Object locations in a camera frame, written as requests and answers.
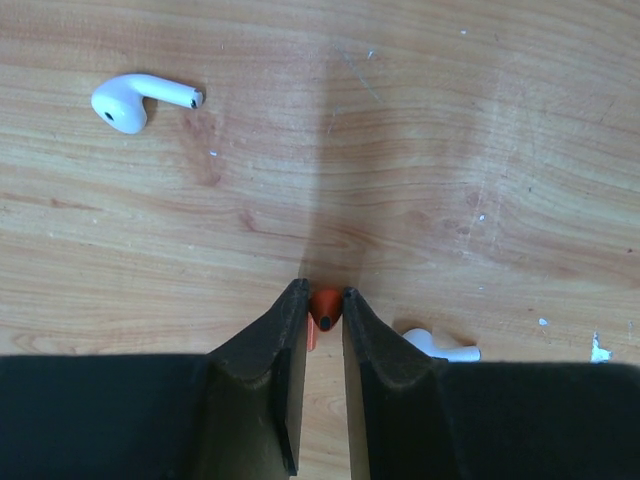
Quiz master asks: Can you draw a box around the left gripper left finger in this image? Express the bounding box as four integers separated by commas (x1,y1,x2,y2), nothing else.
1,279,309,479

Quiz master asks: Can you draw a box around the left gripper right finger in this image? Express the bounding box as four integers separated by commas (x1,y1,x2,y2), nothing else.
343,288,639,479

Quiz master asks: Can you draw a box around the white earbud near left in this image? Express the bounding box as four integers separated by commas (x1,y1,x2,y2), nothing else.
402,328,481,363

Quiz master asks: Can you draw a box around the white earbud by gripper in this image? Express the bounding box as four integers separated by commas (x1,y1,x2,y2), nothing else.
91,74,204,135

